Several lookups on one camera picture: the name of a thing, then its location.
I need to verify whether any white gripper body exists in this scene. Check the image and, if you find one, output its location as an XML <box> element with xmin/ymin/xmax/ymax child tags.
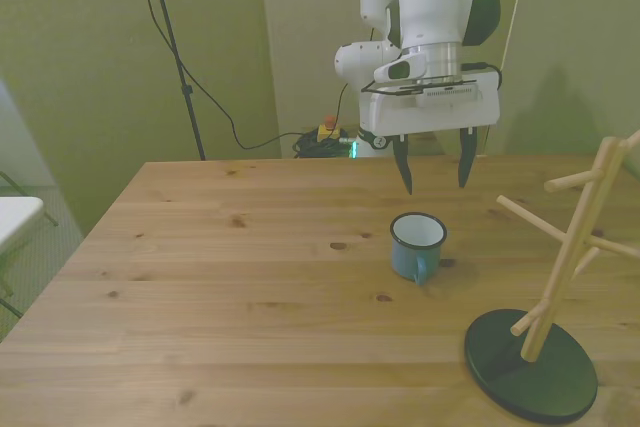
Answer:
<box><xmin>358</xmin><ymin>69</ymin><xmax>502</xmax><ymax>139</ymax></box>

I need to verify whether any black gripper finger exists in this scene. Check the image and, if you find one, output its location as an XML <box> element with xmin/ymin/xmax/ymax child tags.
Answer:
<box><xmin>457</xmin><ymin>126</ymin><xmax>478</xmax><ymax>190</ymax></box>
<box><xmin>391</xmin><ymin>133</ymin><xmax>415</xmax><ymax>197</ymax></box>

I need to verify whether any blue enamel mug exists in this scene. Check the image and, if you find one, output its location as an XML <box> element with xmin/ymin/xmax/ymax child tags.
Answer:
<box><xmin>389</xmin><ymin>211</ymin><xmax>448</xmax><ymax>287</ymax></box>

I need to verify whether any yellow emergency stop box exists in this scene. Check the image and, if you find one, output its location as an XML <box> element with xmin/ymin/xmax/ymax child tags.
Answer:
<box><xmin>317</xmin><ymin>115</ymin><xmax>343</xmax><ymax>145</ymax></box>

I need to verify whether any white folding table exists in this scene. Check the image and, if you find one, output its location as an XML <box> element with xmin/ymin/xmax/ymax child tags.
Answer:
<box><xmin>0</xmin><ymin>170</ymin><xmax>60</xmax><ymax>321</ymax></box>

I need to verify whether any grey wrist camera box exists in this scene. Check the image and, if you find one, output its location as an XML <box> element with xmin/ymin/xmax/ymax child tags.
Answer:
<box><xmin>394</xmin><ymin>77</ymin><xmax>484</xmax><ymax>110</ymax></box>

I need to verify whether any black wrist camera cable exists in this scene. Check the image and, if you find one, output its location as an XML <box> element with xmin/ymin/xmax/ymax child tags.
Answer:
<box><xmin>461</xmin><ymin>62</ymin><xmax>503</xmax><ymax>92</ymax></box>

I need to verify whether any thin black stop-button cable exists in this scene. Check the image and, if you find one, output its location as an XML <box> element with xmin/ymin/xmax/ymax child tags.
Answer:
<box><xmin>334</xmin><ymin>83</ymin><xmax>350</xmax><ymax>124</ymax></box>

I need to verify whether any coiled black cable bundle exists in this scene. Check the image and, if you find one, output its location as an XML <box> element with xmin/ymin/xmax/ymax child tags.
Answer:
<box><xmin>292</xmin><ymin>130</ymin><xmax>358</xmax><ymax>160</ymax></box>

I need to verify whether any long black stand cable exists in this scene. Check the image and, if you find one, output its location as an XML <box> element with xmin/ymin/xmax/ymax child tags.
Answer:
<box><xmin>128</xmin><ymin>0</ymin><xmax>321</xmax><ymax>151</ymax></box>

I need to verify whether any black camera stand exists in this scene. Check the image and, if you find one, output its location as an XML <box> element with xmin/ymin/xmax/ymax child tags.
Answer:
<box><xmin>127</xmin><ymin>0</ymin><xmax>208</xmax><ymax>162</ymax></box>

